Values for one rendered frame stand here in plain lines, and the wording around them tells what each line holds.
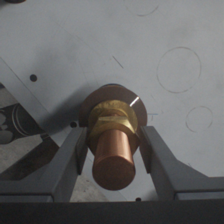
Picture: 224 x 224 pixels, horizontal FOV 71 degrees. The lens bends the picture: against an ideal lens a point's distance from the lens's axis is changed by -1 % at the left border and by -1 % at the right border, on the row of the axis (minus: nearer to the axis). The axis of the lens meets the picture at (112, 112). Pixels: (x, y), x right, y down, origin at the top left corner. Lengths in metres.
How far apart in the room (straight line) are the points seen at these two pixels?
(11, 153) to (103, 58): 2.05
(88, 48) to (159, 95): 0.15
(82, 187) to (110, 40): 2.05
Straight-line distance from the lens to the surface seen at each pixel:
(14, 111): 0.51
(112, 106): 0.20
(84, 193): 2.28
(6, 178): 0.46
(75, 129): 0.16
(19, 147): 2.17
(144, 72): 0.30
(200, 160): 0.40
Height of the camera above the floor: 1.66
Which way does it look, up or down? 75 degrees down
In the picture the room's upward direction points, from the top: 179 degrees counter-clockwise
